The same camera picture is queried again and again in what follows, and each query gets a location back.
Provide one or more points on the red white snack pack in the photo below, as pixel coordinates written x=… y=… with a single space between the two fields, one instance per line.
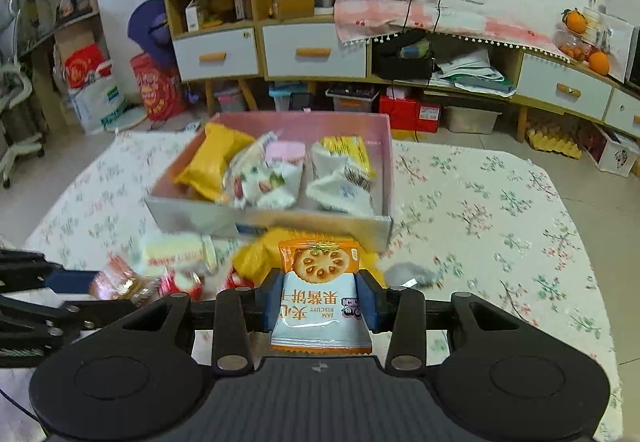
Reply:
x=234 y=280

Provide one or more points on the pink cake pack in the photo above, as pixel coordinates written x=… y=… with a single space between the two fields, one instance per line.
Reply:
x=291 y=152

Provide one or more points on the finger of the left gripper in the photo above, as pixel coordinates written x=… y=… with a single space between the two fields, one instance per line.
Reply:
x=22 y=271

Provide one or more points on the red storage box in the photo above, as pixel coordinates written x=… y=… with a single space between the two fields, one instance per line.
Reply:
x=410 y=114

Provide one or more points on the white office chair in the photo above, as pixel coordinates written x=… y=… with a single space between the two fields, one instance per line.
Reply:
x=19 y=132

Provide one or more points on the wooden cabinet with drawers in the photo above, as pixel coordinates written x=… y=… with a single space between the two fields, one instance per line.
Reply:
x=257 y=38

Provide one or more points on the yellow noodle snack pack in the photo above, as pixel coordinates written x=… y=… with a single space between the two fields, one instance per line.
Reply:
x=354 y=148

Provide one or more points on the pink cardboard box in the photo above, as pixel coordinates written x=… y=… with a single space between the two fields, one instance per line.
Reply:
x=177 y=208

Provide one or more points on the oranges on stand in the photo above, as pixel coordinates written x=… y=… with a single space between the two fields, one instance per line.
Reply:
x=585 y=38

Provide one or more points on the silver small wrapper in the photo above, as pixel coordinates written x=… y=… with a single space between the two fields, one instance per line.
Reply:
x=409 y=274

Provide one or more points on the white shopping bag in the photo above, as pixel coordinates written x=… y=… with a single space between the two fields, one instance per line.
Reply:
x=92 y=89

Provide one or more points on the gold wafer pack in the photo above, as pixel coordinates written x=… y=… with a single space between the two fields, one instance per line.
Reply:
x=118 y=281

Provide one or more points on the white cream cake pack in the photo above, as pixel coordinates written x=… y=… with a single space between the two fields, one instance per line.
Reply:
x=176 y=252

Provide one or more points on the red candy pack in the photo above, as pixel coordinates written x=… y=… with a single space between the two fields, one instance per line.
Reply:
x=186 y=282

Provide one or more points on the pink cloth on cabinet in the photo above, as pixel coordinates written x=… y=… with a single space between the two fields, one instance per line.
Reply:
x=363 y=20

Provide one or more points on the white blue biscuit pack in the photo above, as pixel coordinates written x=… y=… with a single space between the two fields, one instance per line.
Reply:
x=319 y=310

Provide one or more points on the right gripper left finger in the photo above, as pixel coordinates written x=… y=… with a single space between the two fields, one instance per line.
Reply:
x=239 y=311

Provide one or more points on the red gift bag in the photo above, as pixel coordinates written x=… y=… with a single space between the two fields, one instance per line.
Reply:
x=160 y=88

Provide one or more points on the large yellow snack pack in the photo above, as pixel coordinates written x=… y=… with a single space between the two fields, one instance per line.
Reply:
x=207 y=168

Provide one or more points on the floral tablecloth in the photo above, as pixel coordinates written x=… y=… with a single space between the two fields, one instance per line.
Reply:
x=484 y=222

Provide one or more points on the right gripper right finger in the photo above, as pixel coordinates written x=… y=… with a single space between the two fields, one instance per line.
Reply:
x=400 y=312

